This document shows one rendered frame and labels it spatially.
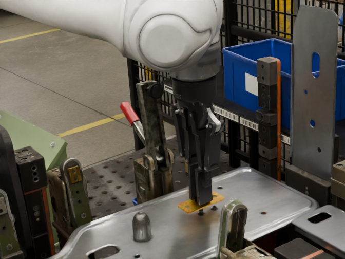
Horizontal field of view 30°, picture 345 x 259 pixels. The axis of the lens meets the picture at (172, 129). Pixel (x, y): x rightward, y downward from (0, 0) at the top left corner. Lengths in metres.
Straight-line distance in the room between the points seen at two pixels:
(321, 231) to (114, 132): 3.21
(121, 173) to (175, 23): 1.28
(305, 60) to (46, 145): 0.72
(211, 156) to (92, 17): 0.33
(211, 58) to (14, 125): 0.89
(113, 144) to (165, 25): 3.28
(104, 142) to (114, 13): 3.25
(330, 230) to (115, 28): 0.52
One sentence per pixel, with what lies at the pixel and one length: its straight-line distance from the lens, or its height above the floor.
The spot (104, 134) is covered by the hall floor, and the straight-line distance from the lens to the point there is 4.24.
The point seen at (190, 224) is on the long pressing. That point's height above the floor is 1.00.
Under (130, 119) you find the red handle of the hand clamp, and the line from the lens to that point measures 1.31.
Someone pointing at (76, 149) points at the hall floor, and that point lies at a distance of 4.07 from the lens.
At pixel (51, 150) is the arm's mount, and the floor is 0.96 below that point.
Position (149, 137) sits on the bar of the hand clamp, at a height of 1.11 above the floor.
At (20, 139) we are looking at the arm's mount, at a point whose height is 0.95.
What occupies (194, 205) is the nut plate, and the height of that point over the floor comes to 1.03.
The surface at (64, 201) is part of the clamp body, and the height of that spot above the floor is 1.03.
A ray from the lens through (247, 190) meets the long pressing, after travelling 1.27.
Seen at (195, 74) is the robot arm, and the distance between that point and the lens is 1.04.
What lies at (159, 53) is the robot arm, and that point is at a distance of 0.83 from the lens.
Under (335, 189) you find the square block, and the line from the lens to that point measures 1.25.
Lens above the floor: 1.59
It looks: 22 degrees down
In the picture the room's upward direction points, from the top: 4 degrees counter-clockwise
